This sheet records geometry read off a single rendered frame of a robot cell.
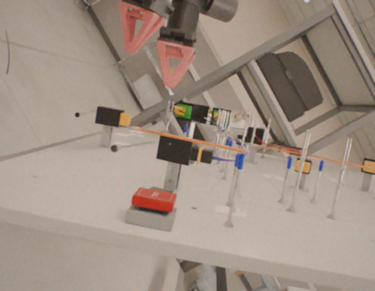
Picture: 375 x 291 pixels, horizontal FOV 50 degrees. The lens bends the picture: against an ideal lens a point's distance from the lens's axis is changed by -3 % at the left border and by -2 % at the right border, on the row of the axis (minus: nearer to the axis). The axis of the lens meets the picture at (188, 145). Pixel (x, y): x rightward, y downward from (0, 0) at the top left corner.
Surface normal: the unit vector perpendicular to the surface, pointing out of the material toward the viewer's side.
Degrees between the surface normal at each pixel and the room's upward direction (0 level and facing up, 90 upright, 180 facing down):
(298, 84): 90
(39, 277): 0
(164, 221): 90
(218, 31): 90
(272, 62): 90
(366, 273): 50
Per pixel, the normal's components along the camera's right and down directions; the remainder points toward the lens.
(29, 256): 0.87, -0.48
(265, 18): -0.04, 0.12
